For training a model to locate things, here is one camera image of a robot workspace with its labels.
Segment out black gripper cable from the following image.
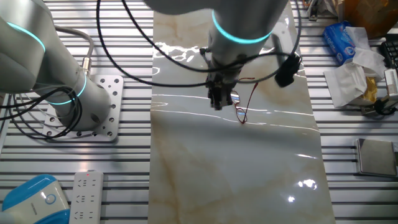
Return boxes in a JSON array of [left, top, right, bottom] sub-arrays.
[[121, 0, 303, 85], [95, 0, 210, 88]]

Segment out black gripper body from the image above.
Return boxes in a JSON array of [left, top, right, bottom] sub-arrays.
[[205, 60, 243, 96]]

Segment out yellow plastic bag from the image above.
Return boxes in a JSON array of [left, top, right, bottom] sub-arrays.
[[351, 76, 379, 106]]

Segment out square steel plate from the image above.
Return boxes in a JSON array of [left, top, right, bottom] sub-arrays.
[[355, 138, 398, 179]]

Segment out white tissue sheet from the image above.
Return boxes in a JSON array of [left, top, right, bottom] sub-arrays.
[[323, 62, 379, 108]]

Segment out metal corner bracket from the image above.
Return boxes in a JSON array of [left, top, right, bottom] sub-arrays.
[[360, 104, 379, 118]]

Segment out brown cardboard box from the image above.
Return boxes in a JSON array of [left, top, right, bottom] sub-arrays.
[[337, 0, 398, 40]]

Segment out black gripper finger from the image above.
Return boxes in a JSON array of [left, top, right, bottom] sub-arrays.
[[207, 88, 219, 108], [218, 88, 233, 111]]

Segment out marble pattern table mat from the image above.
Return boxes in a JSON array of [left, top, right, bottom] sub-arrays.
[[147, 0, 336, 224]]

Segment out black keyboard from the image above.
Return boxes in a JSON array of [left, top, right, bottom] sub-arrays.
[[379, 33, 398, 68]]

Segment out grey metal bracket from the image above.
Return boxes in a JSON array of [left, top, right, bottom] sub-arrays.
[[307, 0, 322, 22]]

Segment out black base cable bundle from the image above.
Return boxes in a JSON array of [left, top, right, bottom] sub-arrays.
[[0, 86, 82, 140]]

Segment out white power strip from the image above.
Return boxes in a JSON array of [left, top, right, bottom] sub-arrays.
[[68, 170, 104, 224]]

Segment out brown frame glasses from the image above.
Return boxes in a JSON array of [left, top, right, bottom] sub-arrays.
[[230, 77, 260, 125]]

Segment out crumpled white tissue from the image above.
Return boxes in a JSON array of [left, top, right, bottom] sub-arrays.
[[346, 26, 387, 80]]

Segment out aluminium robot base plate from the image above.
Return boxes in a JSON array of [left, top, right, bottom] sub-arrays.
[[42, 74, 124, 143]]

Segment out blue and white device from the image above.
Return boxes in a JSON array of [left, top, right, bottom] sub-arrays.
[[0, 174, 71, 224]]

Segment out grey vented box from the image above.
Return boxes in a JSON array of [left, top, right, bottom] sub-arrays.
[[384, 68, 398, 103]]

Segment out thick grey robot cable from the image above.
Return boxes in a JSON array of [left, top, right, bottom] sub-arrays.
[[54, 25, 95, 77]]

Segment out blue tissue pack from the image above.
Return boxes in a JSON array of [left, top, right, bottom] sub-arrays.
[[322, 21, 357, 65]]

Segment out black round knob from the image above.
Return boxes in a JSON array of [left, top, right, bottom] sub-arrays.
[[374, 98, 397, 116]]

